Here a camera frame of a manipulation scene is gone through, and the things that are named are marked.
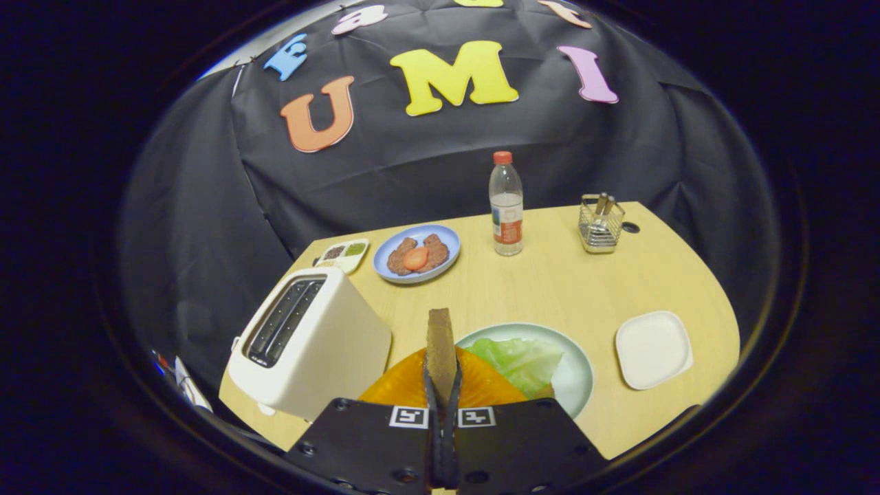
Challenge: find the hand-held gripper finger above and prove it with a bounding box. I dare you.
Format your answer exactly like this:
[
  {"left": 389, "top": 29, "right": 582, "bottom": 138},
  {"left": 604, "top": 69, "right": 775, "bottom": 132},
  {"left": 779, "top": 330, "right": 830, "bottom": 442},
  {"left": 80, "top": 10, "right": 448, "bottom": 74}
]
[
  {"left": 284, "top": 347, "right": 442, "bottom": 495},
  {"left": 443, "top": 346, "right": 610, "bottom": 495}
]

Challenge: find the brown toast bread slice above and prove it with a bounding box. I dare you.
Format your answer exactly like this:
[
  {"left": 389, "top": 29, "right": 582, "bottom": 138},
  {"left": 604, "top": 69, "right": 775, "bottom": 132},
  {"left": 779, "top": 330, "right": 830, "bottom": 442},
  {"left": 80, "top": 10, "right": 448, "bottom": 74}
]
[{"left": 426, "top": 307, "right": 459, "bottom": 408}]

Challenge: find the green lettuce leaf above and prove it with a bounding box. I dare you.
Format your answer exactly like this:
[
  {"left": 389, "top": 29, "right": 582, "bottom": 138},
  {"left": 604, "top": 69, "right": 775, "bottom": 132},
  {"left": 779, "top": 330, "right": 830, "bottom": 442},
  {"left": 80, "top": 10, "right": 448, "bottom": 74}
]
[{"left": 466, "top": 336, "right": 564, "bottom": 399}]

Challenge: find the cream white toaster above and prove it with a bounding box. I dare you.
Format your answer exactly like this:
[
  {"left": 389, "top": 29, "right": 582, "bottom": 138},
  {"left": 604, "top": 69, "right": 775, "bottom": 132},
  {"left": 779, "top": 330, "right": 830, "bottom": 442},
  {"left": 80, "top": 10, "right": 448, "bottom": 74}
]
[{"left": 228, "top": 266, "right": 393, "bottom": 421}]

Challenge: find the pale green round plate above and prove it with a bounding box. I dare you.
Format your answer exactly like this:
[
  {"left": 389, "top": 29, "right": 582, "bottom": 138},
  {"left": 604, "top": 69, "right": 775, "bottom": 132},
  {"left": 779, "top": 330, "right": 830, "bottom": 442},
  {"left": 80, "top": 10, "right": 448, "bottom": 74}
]
[{"left": 455, "top": 322, "right": 594, "bottom": 420}]

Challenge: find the brown meat patty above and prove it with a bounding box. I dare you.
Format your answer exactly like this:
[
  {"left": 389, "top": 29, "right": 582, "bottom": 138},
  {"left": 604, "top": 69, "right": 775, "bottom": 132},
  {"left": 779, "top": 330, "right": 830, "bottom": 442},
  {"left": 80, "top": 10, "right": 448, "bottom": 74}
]
[
  {"left": 387, "top": 238, "right": 418, "bottom": 276},
  {"left": 421, "top": 234, "right": 450, "bottom": 271}
]

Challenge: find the blue round plate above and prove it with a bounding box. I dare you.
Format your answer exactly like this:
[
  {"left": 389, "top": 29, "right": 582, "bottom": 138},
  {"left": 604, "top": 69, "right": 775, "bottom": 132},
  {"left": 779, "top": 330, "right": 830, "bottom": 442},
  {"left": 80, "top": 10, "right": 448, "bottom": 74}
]
[{"left": 373, "top": 224, "right": 461, "bottom": 285}]

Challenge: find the white condiment tray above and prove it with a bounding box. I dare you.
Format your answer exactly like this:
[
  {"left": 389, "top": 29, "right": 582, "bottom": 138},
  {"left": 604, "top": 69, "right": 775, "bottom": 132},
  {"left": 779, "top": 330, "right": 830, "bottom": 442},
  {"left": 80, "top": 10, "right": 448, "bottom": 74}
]
[{"left": 313, "top": 238, "right": 370, "bottom": 275}]

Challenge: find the white square plate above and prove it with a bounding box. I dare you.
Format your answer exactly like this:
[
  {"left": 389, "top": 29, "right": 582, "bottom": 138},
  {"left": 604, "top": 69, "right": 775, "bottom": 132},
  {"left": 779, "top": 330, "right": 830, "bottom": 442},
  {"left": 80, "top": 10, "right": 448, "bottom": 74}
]
[{"left": 615, "top": 310, "right": 694, "bottom": 391}]

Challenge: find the clear bottle with red cap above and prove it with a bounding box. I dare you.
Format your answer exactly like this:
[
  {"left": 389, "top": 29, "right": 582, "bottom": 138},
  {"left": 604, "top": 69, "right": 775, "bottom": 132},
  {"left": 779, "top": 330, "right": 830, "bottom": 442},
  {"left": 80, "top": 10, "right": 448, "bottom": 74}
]
[{"left": 489, "top": 151, "right": 524, "bottom": 257}]

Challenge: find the white printed object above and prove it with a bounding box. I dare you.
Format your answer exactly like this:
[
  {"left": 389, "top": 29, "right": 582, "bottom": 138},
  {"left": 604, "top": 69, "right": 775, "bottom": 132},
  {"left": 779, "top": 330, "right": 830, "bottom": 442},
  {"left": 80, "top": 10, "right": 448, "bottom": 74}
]
[{"left": 151, "top": 349, "right": 214, "bottom": 413}]

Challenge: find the metal wire utensil holder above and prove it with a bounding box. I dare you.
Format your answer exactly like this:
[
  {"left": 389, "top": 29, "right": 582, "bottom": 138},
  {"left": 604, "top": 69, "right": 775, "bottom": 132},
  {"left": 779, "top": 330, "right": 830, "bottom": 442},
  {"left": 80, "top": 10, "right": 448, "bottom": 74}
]
[{"left": 579, "top": 194, "right": 626, "bottom": 254}]

